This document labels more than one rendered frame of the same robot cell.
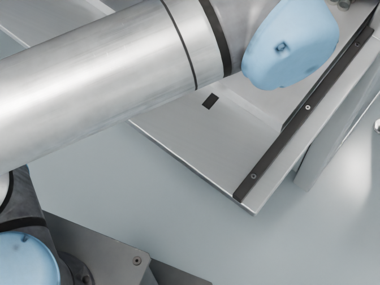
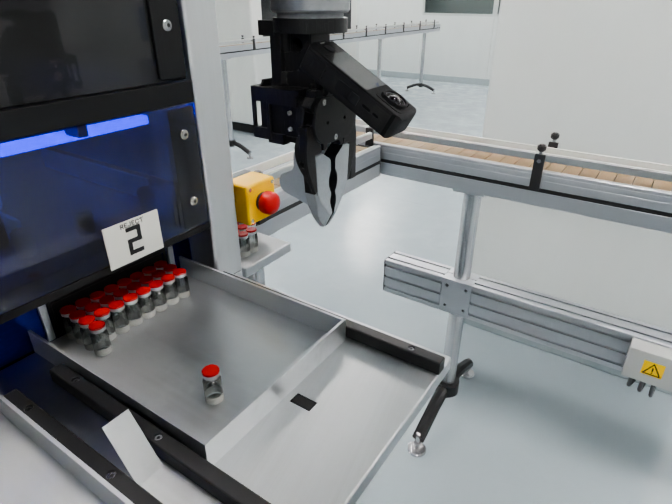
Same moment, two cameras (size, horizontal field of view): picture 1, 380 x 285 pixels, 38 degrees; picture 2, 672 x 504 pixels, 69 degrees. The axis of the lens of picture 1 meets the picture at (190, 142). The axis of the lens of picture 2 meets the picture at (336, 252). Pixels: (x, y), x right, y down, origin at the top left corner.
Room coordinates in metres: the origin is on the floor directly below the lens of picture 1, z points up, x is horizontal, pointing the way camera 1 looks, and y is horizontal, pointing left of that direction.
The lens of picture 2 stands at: (0.45, 0.41, 1.31)
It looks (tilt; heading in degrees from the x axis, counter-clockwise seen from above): 27 degrees down; 263
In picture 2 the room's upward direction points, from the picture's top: straight up
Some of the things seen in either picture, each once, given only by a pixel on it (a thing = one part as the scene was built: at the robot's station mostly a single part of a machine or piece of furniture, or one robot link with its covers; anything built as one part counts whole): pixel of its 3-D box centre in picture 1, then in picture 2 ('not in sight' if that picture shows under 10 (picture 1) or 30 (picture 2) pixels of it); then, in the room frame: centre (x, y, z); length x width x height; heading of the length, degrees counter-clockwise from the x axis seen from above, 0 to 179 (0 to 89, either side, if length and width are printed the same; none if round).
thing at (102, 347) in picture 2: not in sight; (100, 338); (0.69, -0.16, 0.91); 0.02 x 0.02 x 0.05
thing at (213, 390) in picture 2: not in sight; (212, 385); (0.53, -0.05, 0.90); 0.02 x 0.02 x 0.04
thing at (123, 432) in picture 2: not in sight; (165, 471); (0.57, 0.06, 0.91); 0.14 x 0.03 x 0.06; 139
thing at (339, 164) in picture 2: not in sight; (319, 179); (0.40, -0.12, 1.13); 0.06 x 0.03 x 0.09; 139
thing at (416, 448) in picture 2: not in sight; (445, 393); (-0.10, -0.84, 0.07); 0.50 x 0.08 x 0.14; 49
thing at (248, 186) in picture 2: not in sight; (247, 196); (0.50, -0.43, 1.00); 0.08 x 0.07 x 0.07; 139
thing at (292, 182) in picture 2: not in sight; (302, 187); (0.42, -0.10, 1.13); 0.06 x 0.03 x 0.09; 139
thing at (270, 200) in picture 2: not in sight; (267, 202); (0.46, -0.40, 0.99); 0.04 x 0.04 x 0.04; 49
